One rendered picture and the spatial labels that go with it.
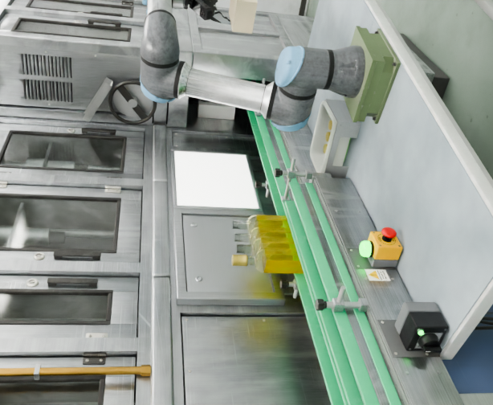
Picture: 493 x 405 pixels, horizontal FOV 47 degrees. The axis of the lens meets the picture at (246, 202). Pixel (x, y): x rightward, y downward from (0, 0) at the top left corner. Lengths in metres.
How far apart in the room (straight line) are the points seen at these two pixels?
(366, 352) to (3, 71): 1.95
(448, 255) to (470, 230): 0.11
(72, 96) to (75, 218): 0.74
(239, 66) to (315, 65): 0.98
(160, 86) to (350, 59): 0.57
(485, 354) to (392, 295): 0.25
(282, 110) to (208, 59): 0.90
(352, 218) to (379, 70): 0.44
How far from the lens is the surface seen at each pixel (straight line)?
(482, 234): 1.26
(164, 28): 1.73
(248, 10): 2.16
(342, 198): 1.81
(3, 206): 2.21
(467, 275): 1.30
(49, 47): 2.59
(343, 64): 1.68
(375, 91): 1.69
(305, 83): 1.67
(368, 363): 1.35
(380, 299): 1.48
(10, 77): 2.69
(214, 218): 2.08
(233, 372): 1.63
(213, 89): 1.75
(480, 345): 1.52
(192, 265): 1.87
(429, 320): 1.36
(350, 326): 1.41
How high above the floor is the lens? 1.44
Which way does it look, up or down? 11 degrees down
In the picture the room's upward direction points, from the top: 88 degrees counter-clockwise
